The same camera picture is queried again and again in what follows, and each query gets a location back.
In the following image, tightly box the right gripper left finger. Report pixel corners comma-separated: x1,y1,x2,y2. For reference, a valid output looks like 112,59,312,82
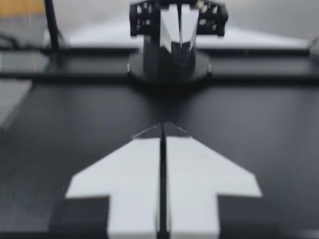
48,121,164,239

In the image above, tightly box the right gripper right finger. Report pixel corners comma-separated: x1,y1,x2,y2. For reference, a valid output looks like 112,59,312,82
162,121,263,239

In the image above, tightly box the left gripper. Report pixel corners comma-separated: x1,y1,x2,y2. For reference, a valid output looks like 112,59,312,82
129,0,229,64

